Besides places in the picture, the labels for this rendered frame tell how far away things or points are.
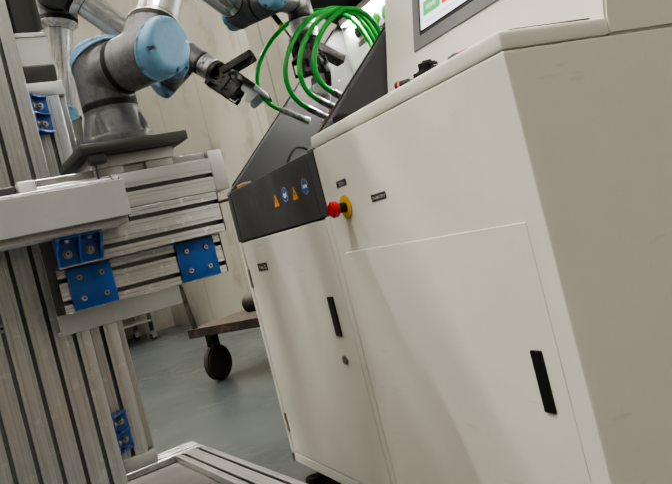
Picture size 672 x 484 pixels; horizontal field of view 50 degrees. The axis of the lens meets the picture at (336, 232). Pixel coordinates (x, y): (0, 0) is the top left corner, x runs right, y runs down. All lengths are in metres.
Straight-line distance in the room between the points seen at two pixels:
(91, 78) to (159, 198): 0.28
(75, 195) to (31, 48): 0.57
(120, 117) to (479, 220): 0.78
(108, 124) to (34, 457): 0.72
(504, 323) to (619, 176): 0.29
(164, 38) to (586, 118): 0.83
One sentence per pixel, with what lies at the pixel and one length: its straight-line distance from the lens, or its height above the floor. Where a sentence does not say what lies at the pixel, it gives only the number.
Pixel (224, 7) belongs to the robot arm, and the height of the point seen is 1.42.
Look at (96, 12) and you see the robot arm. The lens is 2.18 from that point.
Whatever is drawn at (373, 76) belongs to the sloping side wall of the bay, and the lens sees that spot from 1.79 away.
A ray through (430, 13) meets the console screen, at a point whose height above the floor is 1.17.
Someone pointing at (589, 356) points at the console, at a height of 0.49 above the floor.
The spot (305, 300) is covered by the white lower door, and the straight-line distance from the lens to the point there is 1.91.
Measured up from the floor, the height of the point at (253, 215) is 0.86.
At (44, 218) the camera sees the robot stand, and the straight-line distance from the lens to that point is 1.36.
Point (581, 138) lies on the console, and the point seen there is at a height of 0.80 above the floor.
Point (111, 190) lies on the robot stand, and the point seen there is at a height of 0.93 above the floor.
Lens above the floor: 0.76
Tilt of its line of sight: level
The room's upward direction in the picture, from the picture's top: 14 degrees counter-clockwise
